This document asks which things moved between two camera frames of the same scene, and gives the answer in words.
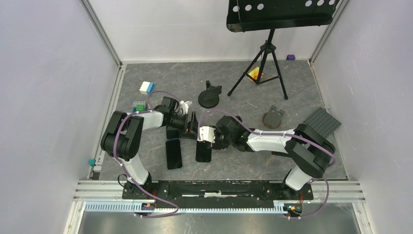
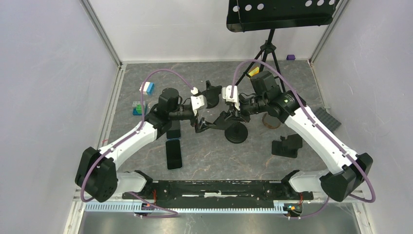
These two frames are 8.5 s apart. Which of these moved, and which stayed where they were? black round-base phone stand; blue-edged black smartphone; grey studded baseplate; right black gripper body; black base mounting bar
Moved: right black gripper body
Stayed: blue-edged black smartphone; grey studded baseplate; black round-base phone stand; black base mounting bar
